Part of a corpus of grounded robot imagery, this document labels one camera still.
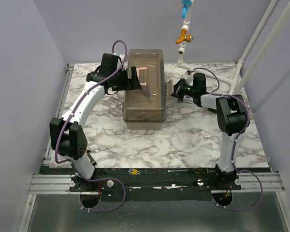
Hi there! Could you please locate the white PVC pipe frame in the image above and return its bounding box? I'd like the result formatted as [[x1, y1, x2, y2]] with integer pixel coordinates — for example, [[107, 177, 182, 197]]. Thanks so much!
[[177, 0, 290, 94]]

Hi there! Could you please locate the aluminium extrusion frame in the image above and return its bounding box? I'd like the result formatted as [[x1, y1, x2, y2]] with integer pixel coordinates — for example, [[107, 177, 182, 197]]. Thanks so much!
[[16, 64, 74, 232]]

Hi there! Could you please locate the blue valve handle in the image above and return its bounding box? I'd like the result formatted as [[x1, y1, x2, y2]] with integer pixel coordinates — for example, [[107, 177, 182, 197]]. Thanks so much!
[[181, 0, 193, 19]]

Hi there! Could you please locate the translucent grey-brown toolbox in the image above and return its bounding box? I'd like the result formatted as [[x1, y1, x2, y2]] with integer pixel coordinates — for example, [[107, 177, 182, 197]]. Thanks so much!
[[123, 49, 167, 130]]

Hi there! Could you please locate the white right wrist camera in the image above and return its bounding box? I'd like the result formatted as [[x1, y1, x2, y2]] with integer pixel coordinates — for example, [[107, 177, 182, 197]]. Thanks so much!
[[186, 70, 193, 84]]

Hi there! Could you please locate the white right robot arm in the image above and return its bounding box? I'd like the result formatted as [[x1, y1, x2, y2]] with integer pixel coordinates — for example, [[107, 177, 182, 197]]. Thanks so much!
[[171, 73, 250, 189]]

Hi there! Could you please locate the orange brass tap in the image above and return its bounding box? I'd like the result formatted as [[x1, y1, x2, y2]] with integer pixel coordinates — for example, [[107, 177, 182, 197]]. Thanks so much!
[[175, 28, 193, 44]]

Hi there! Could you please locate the black metal base rail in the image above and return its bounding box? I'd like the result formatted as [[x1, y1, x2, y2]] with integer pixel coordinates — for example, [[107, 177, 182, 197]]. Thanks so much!
[[40, 166, 241, 202]]

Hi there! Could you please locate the orange handled tool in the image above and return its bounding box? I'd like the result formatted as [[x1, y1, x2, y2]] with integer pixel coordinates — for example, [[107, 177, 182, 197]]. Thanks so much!
[[86, 149, 99, 154]]

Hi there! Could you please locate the yellow hex key set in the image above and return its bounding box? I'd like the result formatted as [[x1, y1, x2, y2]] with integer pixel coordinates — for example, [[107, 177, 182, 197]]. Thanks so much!
[[128, 168, 141, 175]]

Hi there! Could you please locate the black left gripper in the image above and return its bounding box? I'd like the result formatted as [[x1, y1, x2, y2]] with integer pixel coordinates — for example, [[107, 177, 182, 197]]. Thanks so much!
[[112, 67, 142, 92]]

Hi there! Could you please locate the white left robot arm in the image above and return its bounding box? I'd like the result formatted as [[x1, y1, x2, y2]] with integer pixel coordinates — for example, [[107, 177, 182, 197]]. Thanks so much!
[[49, 53, 142, 191]]

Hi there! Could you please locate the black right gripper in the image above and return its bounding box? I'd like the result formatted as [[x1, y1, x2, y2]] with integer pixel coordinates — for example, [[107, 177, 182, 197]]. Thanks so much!
[[163, 78, 196, 100]]

